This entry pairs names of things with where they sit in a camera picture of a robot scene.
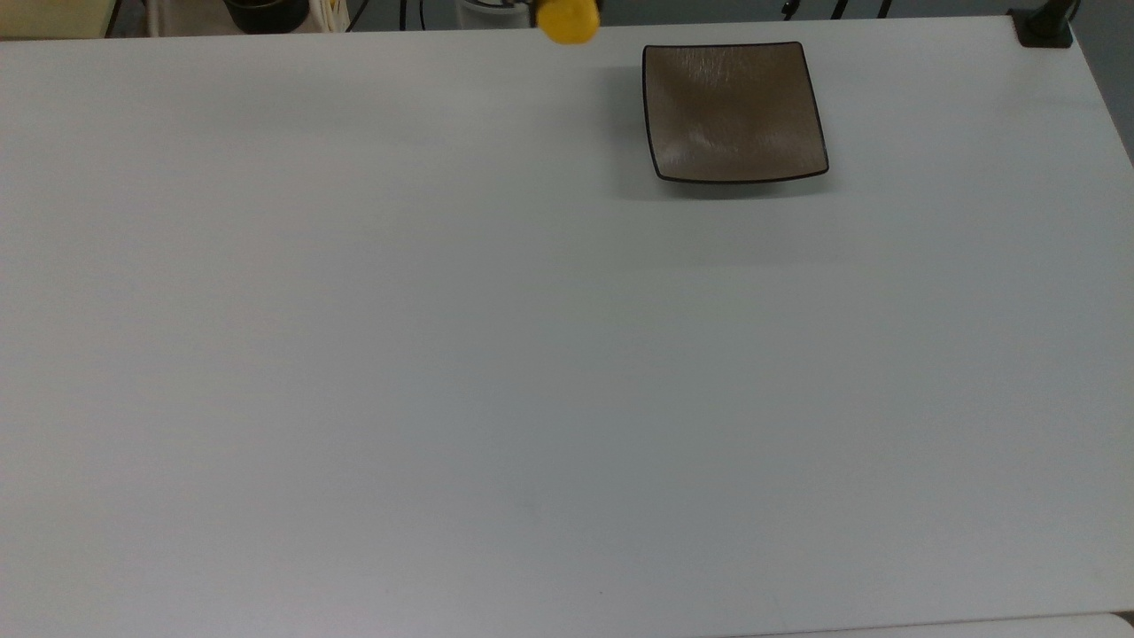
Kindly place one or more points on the yellow potato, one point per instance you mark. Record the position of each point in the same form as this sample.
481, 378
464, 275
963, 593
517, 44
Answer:
568, 21

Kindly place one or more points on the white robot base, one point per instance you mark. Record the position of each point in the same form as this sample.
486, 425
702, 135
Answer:
492, 12

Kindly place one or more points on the brown square ceramic plate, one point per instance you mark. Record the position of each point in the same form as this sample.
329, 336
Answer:
733, 113

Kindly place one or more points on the black tripod legs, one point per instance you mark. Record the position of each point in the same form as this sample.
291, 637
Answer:
837, 8

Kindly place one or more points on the black round pot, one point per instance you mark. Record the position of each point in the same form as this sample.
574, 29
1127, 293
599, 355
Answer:
266, 12

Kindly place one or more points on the beige board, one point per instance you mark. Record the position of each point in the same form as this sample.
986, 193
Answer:
51, 16

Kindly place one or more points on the black table clamp mount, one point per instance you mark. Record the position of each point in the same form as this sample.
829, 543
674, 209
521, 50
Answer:
1044, 28

